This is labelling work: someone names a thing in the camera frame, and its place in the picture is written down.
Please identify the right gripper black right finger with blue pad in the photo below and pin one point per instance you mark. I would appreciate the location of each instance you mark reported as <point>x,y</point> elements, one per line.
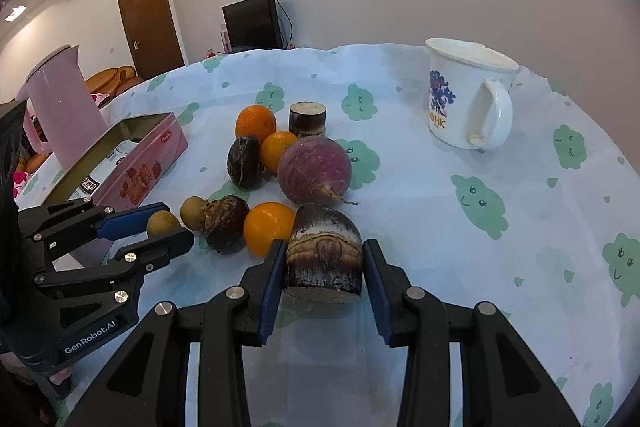
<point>408,316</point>

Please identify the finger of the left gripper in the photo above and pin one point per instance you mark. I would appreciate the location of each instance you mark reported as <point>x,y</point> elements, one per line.
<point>61,228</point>
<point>129,262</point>

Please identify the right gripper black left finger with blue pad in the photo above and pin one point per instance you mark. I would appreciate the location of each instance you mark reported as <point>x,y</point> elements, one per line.
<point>241,316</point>

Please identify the small tan longan fruit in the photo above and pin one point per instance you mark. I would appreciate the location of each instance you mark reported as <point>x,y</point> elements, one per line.
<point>162,222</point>

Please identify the wrinkled brown passion fruit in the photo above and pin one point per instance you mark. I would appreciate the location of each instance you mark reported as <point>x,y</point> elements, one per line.
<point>224,222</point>

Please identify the large dark sugarcane piece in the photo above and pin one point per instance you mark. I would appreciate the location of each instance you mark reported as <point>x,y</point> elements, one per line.
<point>324,257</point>

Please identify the purple round radish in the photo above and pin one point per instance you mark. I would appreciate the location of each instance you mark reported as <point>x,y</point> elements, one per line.
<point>315,170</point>

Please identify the large orange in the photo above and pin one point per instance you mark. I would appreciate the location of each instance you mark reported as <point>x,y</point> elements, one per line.
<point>256,120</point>

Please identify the small sugarcane stub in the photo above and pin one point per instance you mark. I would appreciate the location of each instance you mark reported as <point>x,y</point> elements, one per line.
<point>307,119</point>

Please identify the person's left hand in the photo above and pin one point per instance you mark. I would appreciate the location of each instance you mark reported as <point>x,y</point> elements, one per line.
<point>14,366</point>

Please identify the pink tin box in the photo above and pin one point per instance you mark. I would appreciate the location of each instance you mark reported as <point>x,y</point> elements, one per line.
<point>123,166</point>

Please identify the pink kettle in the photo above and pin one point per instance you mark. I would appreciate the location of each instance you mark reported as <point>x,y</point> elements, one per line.
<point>65,122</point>

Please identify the dark purple passion fruit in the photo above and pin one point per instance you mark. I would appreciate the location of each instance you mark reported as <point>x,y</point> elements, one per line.
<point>243,163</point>

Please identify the orange brown sofa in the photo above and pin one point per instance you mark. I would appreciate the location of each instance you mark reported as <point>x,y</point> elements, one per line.
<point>113,81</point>

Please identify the small middle orange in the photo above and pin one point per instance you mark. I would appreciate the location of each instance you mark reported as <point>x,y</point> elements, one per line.
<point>273,148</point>

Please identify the brown wooden door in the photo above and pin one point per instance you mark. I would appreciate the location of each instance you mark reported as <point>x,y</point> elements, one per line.
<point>151,35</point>

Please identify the white enamel mug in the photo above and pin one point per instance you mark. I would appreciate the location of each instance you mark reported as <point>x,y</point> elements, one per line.
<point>469,101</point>

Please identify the black television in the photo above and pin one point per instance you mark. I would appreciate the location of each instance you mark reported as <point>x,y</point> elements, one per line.
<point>253,24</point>

